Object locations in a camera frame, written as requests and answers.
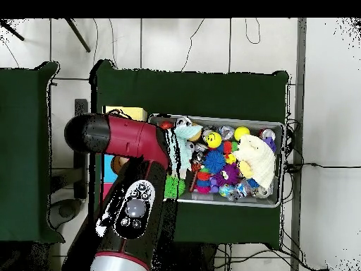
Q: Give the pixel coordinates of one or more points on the light blue muslin cloth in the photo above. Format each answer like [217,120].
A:
[186,158]

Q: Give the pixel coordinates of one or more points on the blue spiky rubber ball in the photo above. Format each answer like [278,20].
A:
[214,162]

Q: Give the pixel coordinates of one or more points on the red ball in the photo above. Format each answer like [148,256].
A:
[167,125]

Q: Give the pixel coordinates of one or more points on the yellow smiley face ball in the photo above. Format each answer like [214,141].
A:
[213,139]

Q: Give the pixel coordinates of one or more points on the cream muslin cloth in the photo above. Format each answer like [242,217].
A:
[259,161]

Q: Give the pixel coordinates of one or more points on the purple monster toy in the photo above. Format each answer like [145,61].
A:
[229,173]

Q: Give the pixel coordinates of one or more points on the black tripod leg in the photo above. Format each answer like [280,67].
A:
[77,35]
[12,31]

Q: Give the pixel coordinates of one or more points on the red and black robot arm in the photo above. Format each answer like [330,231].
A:
[127,138]

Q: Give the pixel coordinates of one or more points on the green spiky rubber ball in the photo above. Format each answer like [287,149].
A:
[175,187]

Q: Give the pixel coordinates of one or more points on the plain yellow ball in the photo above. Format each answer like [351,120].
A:
[241,132]

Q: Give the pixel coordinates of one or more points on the dark green table cloth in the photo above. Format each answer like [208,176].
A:
[197,93]
[22,141]

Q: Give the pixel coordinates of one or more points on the wooden box with three holes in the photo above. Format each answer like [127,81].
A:
[138,113]

